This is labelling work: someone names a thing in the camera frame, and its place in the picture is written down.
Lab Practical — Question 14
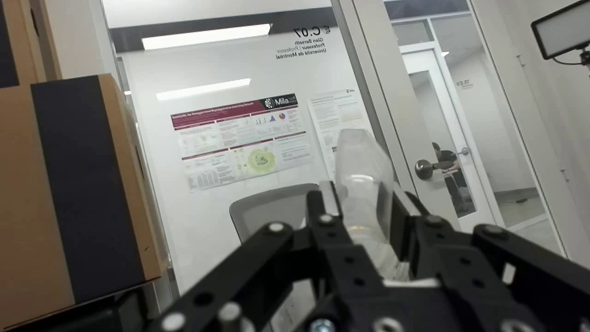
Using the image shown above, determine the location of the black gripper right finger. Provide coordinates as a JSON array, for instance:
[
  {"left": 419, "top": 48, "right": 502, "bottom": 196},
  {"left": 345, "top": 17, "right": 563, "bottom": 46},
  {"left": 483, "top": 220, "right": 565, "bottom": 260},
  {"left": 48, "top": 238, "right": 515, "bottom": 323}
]
[{"left": 389, "top": 188, "right": 590, "bottom": 332}]

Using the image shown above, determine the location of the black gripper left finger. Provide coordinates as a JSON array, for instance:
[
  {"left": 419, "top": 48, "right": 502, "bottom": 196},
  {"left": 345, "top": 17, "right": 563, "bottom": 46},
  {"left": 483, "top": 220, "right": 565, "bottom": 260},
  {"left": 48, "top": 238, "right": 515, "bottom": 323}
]
[{"left": 146, "top": 190, "right": 384, "bottom": 332}]

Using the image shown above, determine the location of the white chair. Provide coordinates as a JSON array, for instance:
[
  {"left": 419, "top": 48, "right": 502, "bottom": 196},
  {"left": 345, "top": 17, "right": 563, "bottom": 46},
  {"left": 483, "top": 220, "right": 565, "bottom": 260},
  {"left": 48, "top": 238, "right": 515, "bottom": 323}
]
[{"left": 229, "top": 181, "right": 342, "bottom": 242}]

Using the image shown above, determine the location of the large cardboard box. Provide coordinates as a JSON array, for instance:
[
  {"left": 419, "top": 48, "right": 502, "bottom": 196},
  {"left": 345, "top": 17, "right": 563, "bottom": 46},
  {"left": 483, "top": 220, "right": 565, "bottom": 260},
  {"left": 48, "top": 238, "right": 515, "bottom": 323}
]
[{"left": 0, "top": 74, "right": 165, "bottom": 328}]

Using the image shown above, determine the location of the light panel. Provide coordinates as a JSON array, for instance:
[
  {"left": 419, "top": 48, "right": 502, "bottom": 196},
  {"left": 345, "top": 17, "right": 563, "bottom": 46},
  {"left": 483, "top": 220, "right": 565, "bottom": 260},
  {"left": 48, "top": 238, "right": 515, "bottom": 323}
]
[{"left": 531, "top": 0, "right": 590, "bottom": 59}]

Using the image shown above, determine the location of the door handle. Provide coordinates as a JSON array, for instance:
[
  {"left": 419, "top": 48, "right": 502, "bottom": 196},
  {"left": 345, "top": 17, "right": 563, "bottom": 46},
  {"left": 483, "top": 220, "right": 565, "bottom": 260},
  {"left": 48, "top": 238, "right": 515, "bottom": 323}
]
[{"left": 415, "top": 142, "right": 471, "bottom": 181}]

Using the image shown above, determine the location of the wall poster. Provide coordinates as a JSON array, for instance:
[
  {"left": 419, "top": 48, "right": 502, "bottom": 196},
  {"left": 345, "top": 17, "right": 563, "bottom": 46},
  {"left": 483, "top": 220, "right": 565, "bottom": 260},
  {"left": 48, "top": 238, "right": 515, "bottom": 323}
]
[{"left": 172, "top": 94, "right": 312, "bottom": 190}]

